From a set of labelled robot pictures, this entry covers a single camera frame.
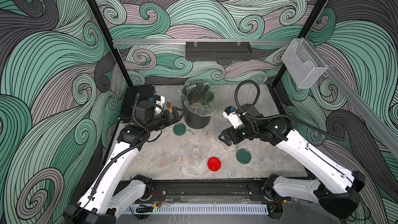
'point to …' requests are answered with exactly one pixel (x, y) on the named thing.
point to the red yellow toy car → (169, 106)
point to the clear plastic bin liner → (200, 98)
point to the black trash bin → (195, 121)
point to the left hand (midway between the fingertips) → (179, 113)
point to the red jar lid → (214, 164)
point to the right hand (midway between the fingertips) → (224, 135)
